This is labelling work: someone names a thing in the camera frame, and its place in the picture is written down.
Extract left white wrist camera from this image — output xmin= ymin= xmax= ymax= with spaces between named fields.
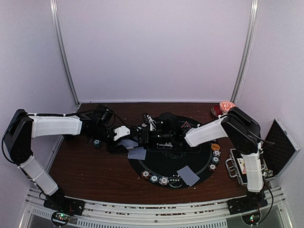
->
xmin=114 ymin=125 xmax=131 ymax=141

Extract white blue poker chip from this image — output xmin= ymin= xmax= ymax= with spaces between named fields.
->
xmin=159 ymin=176 xmax=169 ymax=185
xmin=213 ymin=150 xmax=221 ymax=157

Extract orange big blind button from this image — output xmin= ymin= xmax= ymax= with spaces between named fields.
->
xmin=211 ymin=143 xmax=220 ymax=151

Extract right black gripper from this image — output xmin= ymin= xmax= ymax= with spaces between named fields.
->
xmin=133 ymin=128 xmax=173 ymax=145

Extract brown 100 poker chip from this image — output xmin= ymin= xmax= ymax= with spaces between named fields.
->
xmin=141 ymin=171 xmax=150 ymax=179
xmin=209 ymin=163 xmax=217 ymax=171

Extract red black triangular all-in marker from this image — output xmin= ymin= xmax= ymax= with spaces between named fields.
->
xmin=181 ymin=121 xmax=191 ymax=129

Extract poker chips in case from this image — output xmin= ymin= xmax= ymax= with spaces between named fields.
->
xmin=264 ymin=169 xmax=274 ymax=179

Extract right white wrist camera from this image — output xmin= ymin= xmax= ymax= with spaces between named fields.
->
xmin=142 ymin=113 xmax=156 ymax=131

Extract red floral saucer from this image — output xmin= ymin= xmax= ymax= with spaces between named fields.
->
xmin=210 ymin=105 xmax=224 ymax=117

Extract aluminium poker chip case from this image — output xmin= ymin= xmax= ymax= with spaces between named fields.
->
xmin=225 ymin=117 xmax=301 ymax=186

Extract left aluminium frame post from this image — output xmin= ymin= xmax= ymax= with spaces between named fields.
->
xmin=49 ymin=0 xmax=80 ymax=109

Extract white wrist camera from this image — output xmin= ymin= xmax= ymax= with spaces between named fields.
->
xmin=142 ymin=113 xmax=156 ymax=131
xmin=114 ymin=125 xmax=131 ymax=141

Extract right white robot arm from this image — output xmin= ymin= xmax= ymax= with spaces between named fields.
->
xmin=130 ymin=107 xmax=264 ymax=210

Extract red white patterned tea bowl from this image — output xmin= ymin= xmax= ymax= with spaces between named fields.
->
xmin=219 ymin=100 xmax=236 ymax=113

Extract blue-backed playing card deck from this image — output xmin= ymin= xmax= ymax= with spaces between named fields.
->
xmin=118 ymin=139 xmax=138 ymax=150

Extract right aluminium frame post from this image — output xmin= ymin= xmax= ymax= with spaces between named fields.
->
xmin=230 ymin=0 xmax=260 ymax=104

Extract clear round dealer button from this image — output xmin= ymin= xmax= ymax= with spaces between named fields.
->
xmin=169 ymin=175 xmax=183 ymax=188

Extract aluminium frame post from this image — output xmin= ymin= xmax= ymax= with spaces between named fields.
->
xmin=49 ymin=0 xmax=80 ymax=109
xmin=230 ymin=0 xmax=260 ymax=104

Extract front aluminium rail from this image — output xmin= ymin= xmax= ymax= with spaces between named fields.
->
xmin=17 ymin=188 xmax=294 ymax=228

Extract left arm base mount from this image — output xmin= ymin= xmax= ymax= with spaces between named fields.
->
xmin=43 ymin=193 xmax=85 ymax=227

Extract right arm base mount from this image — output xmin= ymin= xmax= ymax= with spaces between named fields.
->
xmin=227 ymin=192 xmax=268 ymax=226

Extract dealt blue-backed card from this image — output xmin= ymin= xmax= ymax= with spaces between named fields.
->
xmin=128 ymin=147 xmax=146 ymax=161
xmin=177 ymin=166 xmax=195 ymax=179
xmin=182 ymin=172 xmax=200 ymax=187

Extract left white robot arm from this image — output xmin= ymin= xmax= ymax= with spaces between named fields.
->
xmin=1 ymin=105 xmax=131 ymax=211

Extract green blue poker chip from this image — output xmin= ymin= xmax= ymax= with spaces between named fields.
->
xmin=212 ymin=156 xmax=220 ymax=164
xmin=150 ymin=175 xmax=159 ymax=183

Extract round black poker mat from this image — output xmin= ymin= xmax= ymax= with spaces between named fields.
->
xmin=129 ymin=113 xmax=218 ymax=188

